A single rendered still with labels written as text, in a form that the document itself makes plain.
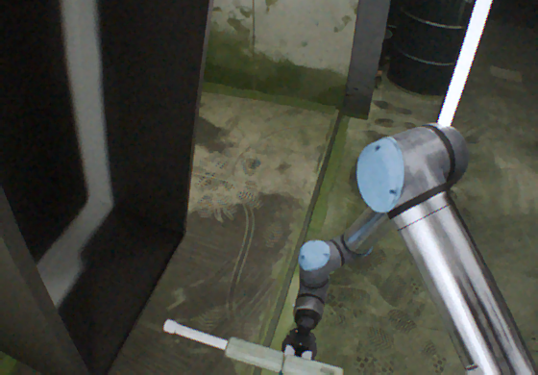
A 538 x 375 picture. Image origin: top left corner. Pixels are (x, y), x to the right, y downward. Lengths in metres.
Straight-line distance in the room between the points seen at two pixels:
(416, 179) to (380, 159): 0.07
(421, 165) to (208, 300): 1.26
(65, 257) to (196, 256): 0.69
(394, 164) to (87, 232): 1.08
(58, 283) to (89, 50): 0.71
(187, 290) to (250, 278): 0.28
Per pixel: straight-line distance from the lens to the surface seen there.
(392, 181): 0.63
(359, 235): 1.10
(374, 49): 2.55
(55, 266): 1.39
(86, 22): 1.07
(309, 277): 1.19
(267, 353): 1.07
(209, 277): 1.80
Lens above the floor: 1.55
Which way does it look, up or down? 43 degrees down
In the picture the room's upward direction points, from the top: 1 degrees clockwise
